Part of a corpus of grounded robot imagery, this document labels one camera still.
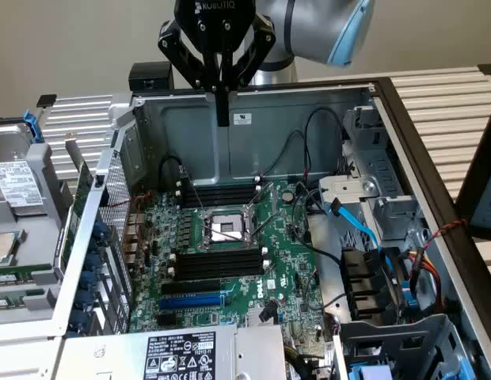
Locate silver chipset heatsink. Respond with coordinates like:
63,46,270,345
246,307,272,329

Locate black wire across motherboard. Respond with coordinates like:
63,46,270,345
291,181,345,270

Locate tall black wire loop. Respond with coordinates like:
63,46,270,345
303,107,346,177

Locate long black expansion slot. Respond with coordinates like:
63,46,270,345
161,279,222,298

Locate grey metal disk bay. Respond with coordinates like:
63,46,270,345
318,105,424,246

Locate green Dell motherboard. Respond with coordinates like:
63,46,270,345
128,180,329,345

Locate green graphics card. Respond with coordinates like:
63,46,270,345
59,132,95,278

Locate grey power supply with label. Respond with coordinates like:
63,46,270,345
63,324,288,380

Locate black RAM slot bank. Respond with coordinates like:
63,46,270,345
168,247,270,283
176,176,265,209

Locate silver hard disk with label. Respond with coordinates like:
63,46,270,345
0,122,48,218

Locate thin red black wire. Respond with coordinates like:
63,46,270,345
98,189,155,210

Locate open grey PC case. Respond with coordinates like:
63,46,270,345
0,77,491,380

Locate thin metal locking lever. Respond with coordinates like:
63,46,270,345
200,222,251,242

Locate metal socket cover frame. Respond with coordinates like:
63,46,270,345
249,181,279,238

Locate white case label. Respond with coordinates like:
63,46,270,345
229,112,254,127

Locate blue SATA wire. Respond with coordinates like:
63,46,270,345
326,197,393,258

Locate CPU socket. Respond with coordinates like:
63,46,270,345
197,205,262,250

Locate blue expansion slot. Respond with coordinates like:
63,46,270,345
158,292,225,313

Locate grey parts rack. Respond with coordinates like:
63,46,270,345
0,114,72,329

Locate long red black twisted wire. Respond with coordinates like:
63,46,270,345
421,219,468,251

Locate black fan shroud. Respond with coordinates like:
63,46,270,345
340,247,409,322

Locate metal rear port block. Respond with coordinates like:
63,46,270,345
122,213,147,266

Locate dark framed box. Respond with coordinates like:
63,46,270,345
455,90,491,241

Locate yellow red wire bundle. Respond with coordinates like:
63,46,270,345
407,249,445,314

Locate short black wire loop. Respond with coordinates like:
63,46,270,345
158,156,189,189

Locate black box with port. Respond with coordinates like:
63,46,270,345
128,62,174,91

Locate silver CPU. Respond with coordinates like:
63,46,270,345
0,229,28,267

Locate grey drive cage with blue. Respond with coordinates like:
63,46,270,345
340,312,481,380

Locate low black wire loop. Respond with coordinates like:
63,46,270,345
261,130,308,178

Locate blue disk carrier clip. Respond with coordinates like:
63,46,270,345
22,110,44,144

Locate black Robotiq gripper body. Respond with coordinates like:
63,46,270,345
173,0,257,53

